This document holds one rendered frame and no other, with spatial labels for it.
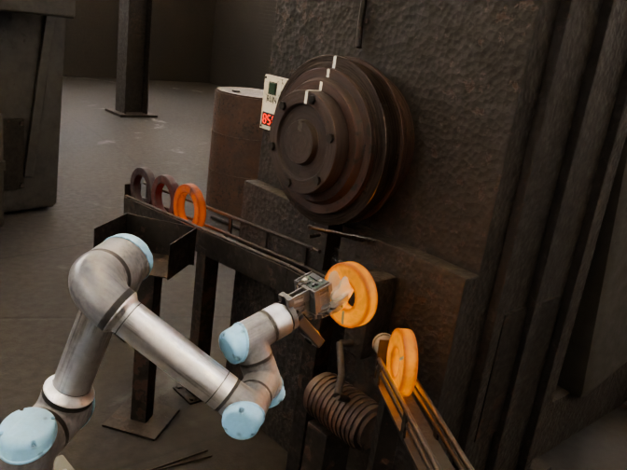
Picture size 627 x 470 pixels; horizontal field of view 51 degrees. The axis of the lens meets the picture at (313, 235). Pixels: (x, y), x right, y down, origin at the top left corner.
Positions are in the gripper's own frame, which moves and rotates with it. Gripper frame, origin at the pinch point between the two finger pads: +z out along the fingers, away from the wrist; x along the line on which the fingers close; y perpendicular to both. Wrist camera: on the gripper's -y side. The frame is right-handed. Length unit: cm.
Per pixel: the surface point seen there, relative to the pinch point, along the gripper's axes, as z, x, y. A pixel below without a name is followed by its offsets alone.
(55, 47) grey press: 58, 327, -3
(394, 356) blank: 1.7, -12.4, -15.0
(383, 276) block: 20.1, 8.9, -10.8
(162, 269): -12, 77, -24
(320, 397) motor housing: -7.6, 5.3, -33.9
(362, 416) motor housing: -5.6, -8.4, -32.2
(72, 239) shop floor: 18, 267, -101
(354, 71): 30, 28, 40
